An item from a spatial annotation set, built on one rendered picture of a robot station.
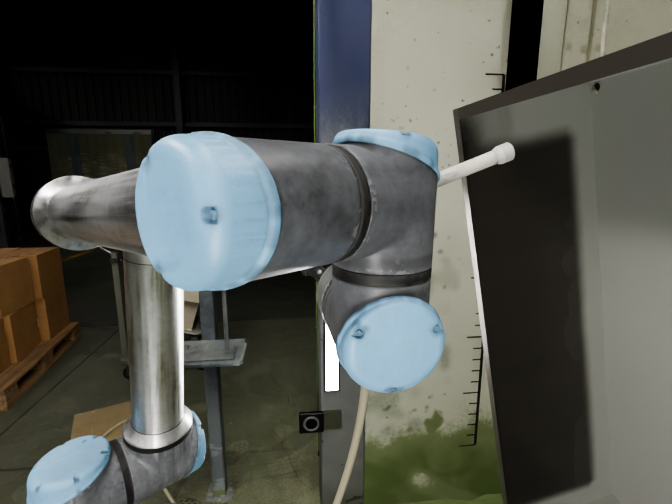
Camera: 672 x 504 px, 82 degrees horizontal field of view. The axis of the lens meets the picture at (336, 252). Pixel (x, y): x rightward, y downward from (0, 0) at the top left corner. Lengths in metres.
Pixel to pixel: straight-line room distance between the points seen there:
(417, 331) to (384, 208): 0.11
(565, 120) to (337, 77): 0.73
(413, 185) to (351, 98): 1.16
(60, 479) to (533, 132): 1.25
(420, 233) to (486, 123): 0.71
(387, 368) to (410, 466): 1.61
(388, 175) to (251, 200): 0.12
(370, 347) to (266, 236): 0.15
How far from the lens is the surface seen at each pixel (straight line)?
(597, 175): 1.18
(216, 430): 2.01
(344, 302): 0.34
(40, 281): 3.91
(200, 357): 1.64
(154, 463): 1.06
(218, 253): 0.21
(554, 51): 1.76
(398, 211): 0.29
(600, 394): 1.40
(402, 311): 0.31
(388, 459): 1.89
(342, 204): 0.25
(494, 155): 0.73
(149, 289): 0.83
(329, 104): 1.44
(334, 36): 1.49
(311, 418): 1.69
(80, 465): 1.04
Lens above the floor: 1.49
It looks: 11 degrees down
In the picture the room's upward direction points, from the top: straight up
